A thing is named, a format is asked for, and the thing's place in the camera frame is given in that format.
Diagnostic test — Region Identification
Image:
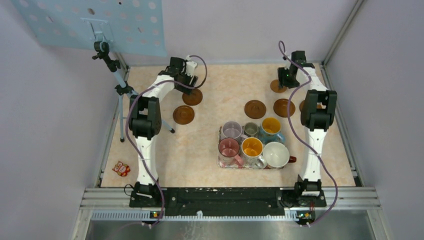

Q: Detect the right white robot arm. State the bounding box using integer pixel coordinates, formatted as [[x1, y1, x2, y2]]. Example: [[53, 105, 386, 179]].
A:
[[277, 50, 338, 207]]

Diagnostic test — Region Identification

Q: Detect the glass mug orange inside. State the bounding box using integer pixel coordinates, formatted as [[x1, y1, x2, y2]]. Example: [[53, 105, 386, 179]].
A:
[[240, 137, 267, 169]]

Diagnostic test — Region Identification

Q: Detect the brown coaster three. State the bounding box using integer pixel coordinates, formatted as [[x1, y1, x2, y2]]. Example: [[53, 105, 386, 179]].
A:
[[244, 99, 267, 119]]

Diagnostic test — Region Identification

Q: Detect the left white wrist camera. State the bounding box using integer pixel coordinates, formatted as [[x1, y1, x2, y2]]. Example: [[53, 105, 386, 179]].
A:
[[185, 55, 198, 78]]

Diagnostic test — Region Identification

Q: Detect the floral tray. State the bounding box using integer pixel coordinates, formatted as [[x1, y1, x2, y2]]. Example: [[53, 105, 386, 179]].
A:
[[217, 125, 287, 170]]

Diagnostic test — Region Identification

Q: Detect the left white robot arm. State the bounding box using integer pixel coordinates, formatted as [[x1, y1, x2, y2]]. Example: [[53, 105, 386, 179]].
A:
[[126, 55, 198, 208]]

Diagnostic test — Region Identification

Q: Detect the lilac mug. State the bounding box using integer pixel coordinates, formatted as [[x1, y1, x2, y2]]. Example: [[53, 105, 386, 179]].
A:
[[220, 121, 248, 143]]

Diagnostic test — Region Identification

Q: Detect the light brown small coaster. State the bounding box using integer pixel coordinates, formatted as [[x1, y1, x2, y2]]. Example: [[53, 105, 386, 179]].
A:
[[270, 79, 288, 94]]

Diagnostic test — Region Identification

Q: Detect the white cup red handle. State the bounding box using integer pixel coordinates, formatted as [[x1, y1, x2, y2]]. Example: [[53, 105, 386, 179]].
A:
[[262, 142, 297, 169]]

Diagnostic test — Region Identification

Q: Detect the brown coaster one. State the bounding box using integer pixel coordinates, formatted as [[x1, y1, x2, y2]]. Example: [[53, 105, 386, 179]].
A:
[[172, 105, 195, 125]]

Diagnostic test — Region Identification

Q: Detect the aluminium frame rail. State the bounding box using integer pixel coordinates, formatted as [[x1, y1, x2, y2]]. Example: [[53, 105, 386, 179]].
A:
[[71, 186, 393, 240]]

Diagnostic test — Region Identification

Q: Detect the brown coaster six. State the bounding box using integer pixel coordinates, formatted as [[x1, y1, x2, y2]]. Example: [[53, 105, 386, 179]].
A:
[[299, 100, 323, 113]]

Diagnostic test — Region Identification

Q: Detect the brown coaster five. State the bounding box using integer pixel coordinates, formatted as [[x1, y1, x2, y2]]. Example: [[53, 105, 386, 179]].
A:
[[273, 98, 296, 118]]

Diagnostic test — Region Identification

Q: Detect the brown coaster two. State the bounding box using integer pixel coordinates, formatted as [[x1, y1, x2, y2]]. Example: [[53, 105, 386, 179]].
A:
[[182, 89, 203, 106]]

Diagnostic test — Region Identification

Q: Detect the blue perforated board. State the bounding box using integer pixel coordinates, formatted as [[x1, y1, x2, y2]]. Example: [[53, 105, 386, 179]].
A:
[[12, 0, 167, 57]]

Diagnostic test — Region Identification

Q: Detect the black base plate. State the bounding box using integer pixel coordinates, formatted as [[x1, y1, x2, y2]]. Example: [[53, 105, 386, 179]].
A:
[[128, 187, 328, 218]]

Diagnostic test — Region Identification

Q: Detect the blue tripod stand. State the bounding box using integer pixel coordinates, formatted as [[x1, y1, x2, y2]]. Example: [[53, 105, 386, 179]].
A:
[[91, 40, 176, 143]]

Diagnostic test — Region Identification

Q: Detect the pink mug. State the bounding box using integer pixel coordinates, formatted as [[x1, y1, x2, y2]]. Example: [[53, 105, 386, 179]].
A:
[[218, 138, 244, 169]]

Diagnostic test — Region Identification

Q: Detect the blue mug yellow inside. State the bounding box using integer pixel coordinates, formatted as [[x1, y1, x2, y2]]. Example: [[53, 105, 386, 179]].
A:
[[258, 117, 286, 145]]

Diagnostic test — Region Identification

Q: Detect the small grey-green cup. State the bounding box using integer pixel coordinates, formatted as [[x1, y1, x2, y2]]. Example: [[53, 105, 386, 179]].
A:
[[243, 122, 259, 138]]

